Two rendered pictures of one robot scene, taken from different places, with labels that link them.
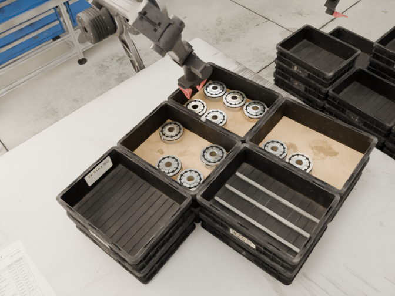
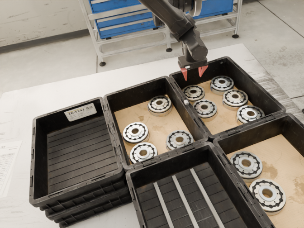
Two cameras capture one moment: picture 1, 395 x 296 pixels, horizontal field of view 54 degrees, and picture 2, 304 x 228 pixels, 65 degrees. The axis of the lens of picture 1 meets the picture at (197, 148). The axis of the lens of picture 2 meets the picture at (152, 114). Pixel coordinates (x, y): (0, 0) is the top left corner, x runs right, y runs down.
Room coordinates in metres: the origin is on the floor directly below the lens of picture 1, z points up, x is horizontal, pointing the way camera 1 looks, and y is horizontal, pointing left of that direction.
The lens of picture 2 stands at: (0.44, -0.30, 1.58)
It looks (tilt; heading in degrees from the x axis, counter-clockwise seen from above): 46 degrees down; 35
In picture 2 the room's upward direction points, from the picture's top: 11 degrees counter-clockwise
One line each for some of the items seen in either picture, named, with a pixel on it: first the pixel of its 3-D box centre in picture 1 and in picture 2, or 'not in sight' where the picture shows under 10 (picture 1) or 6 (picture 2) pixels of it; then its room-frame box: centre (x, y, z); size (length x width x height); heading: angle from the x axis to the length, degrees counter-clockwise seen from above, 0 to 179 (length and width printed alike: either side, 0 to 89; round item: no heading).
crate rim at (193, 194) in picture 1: (178, 144); (149, 116); (0.95, 0.07, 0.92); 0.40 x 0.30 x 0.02; 46
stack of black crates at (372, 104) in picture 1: (365, 114); not in sight; (1.49, -1.02, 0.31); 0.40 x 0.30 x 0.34; 36
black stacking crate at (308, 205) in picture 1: (265, 205); (195, 221); (0.67, -0.21, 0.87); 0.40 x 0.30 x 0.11; 46
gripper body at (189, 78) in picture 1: (191, 73); (192, 54); (1.19, -0.01, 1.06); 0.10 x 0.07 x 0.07; 129
